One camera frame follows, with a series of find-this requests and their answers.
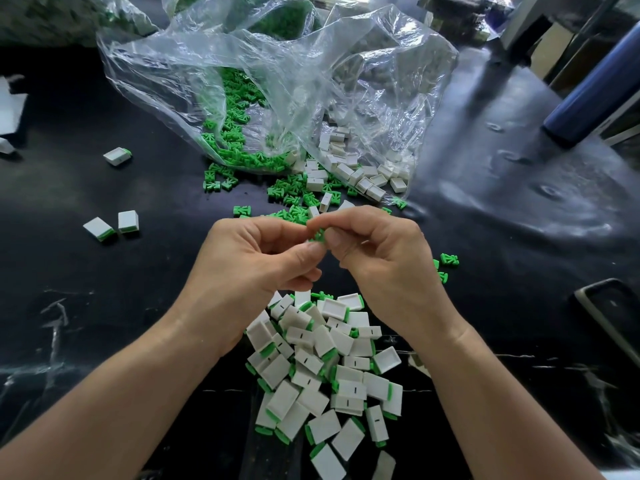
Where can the person's right hand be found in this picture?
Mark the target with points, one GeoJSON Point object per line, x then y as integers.
{"type": "Point", "coordinates": [395, 265]}

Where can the person's left hand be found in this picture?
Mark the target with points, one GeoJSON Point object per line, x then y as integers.
{"type": "Point", "coordinates": [245, 280]}

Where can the green plastic part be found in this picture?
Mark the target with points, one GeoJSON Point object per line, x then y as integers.
{"type": "Point", "coordinates": [318, 235]}

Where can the heap of white caps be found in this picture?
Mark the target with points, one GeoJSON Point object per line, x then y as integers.
{"type": "Point", "coordinates": [350, 173]}

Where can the assembled white-green part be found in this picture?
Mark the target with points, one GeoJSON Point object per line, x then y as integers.
{"type": "Point", "coordinates": [128, 222]}
{"type": "Point", "coordinates": [99, 229]}
{"type": "Point", "coordinates": [6, 147]}
{"type": "Point", "coordinates": [118, 157]}

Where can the pile of assembled white-green pieces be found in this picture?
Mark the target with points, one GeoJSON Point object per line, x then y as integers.
{"type": "Point", "coordinates": [325, 390]}

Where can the pile of green clips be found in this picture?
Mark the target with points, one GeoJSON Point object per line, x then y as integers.
{"type": "Point", "coordinates": [238, 130]}

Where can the person's left forearm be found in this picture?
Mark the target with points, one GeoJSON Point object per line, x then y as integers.
{"type": "Point", "coordinates": [100, 415]}

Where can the person's right forearm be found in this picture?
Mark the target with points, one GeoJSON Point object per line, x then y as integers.
{"type": "Point", "coordinates": [510, 415]}

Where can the clear plastic bag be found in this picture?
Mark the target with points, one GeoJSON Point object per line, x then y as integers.
{"type": "Point", "coordinates": [390, 70]}

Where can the black smartphone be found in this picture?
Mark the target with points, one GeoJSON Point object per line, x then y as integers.
{"type": "Point", "coordinates": [612, 323]}

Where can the brown cardboard box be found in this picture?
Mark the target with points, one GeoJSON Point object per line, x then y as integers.
{"type": "Point", "coordinates": [553, 50]}

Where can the blue cylinder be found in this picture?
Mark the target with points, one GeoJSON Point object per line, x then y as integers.
{"type": "Point", "coordinates": [598, 87]}

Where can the plastic bag full of green pieces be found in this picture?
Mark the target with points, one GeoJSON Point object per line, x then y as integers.
{"type": "Point", "coordinates": [285, 13]}

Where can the white paper sheet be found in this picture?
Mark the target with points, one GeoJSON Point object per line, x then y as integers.
{"type": "Point", "coordinates": [10, 110]}

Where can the large bag of assembled pieces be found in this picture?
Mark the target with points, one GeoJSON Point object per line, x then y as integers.
{"type": "Point", "coordinates": [65, 17]}

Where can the white metal frame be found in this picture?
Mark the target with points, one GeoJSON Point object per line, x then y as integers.
{"type": "Point", "coordinates": [520, 20]}

